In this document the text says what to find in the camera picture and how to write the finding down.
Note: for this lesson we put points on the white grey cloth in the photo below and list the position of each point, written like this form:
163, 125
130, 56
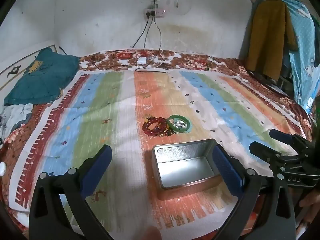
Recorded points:
17, 116

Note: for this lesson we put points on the dark furniture frame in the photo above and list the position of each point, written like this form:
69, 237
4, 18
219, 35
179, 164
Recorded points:
272, 82

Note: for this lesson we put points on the green jade bangle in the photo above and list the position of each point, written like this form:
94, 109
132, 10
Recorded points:
178, 116

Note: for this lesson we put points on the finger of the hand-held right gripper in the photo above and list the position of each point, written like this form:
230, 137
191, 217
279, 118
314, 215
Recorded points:
262, 151
282, 135

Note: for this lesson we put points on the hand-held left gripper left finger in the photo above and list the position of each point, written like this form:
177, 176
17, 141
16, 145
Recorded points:
100, 165

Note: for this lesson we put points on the brown hanging garment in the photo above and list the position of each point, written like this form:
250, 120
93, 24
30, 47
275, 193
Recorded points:
267, 35

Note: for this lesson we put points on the light blue printed cloth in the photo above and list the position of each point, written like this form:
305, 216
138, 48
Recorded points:
303, 42

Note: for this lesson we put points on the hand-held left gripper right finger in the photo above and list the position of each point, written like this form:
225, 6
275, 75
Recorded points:
225, 170

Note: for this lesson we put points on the small white round object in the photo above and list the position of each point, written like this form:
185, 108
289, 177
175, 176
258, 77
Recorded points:
2, 168

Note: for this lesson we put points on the white charger block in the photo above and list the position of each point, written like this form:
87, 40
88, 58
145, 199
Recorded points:
141, 60

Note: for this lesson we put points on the silver metal tin box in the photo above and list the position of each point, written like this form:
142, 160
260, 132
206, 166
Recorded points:
185, 170

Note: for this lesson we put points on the teal quilted blanket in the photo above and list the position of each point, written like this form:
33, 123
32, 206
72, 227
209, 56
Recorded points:
45, 80

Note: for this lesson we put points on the striped patterned cloth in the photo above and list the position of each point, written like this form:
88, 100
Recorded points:
100, 110

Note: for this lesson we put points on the person's right hand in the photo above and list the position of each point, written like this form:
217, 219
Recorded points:
311, 200

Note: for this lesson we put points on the white power strip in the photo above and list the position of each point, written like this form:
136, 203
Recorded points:
160, 12

